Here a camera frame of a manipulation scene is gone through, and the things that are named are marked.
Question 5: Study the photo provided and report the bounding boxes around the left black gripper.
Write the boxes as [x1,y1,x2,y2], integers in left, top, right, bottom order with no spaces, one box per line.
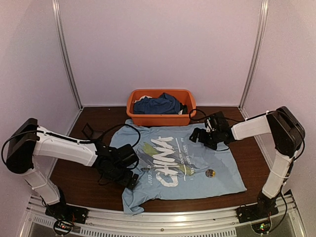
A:
[102,165,138,191]

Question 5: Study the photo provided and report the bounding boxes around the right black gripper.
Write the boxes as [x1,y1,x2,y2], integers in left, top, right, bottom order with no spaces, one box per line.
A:
[190,128,221,150]

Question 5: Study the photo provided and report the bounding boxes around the painted round brooch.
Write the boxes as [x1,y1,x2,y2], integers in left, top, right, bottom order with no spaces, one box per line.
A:
[205,169,216,178]

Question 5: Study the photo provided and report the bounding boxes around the light blue printed t-shirt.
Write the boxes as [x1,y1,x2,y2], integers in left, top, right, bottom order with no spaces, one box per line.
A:
[110,119,247,215]

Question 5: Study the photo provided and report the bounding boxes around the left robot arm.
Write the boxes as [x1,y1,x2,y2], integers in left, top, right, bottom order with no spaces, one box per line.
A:
[1,118,139,219]

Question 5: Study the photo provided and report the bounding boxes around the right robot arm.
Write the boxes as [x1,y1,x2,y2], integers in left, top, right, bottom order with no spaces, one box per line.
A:
[189,106,306,218]

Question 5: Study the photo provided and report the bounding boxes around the black open brooch case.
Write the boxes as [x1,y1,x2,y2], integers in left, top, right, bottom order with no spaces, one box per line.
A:
[81,123,103,140]

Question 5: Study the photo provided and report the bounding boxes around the orange plastic basin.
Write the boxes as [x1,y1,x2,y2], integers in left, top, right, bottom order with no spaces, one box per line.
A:
[126,89,196,126]

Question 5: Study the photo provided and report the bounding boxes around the dark blue garment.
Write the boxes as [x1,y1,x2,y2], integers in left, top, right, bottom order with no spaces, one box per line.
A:
[133,93,181,115]

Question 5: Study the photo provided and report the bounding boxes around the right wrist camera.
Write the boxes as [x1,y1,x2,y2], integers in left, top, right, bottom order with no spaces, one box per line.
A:
[204,111,230,133]

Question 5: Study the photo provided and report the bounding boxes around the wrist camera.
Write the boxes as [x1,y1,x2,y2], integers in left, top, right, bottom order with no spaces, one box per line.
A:
[112,144,139,169]
[204,111,230,133]

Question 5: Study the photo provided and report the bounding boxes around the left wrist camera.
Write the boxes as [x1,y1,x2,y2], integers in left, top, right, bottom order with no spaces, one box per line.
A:
[112,144,139,169]

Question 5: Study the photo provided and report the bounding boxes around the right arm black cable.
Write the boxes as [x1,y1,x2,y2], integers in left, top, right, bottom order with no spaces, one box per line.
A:
[188,108,245,124]

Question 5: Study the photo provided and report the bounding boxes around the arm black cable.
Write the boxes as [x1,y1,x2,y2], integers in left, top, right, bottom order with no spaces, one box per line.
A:
[188,108,245,124]
[79,123,141,154]

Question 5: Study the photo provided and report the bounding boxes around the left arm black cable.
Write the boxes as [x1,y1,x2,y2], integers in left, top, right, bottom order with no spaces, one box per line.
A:
[79,123,141,154]

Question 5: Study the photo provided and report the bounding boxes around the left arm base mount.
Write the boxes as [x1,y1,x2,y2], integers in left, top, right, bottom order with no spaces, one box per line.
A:
[45,202,88,224]

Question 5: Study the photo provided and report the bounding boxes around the aluminium front rail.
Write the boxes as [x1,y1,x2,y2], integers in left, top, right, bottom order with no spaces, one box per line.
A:
[18,195,307,237]

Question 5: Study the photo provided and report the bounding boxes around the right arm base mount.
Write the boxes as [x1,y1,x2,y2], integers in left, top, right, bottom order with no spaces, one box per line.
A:
[236,204,279,223]

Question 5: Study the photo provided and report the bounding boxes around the right aluminium corner post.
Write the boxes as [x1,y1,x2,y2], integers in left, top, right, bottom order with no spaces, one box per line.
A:
[239,0,269,110]

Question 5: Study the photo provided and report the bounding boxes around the aluminium corner post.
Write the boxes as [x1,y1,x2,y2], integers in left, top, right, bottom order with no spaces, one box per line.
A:
[239,0,269,110]
[52,0,83,110]

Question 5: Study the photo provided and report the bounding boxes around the left aluminium corner post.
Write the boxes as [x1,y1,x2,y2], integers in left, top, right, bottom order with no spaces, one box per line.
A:
[52,0,83,110]

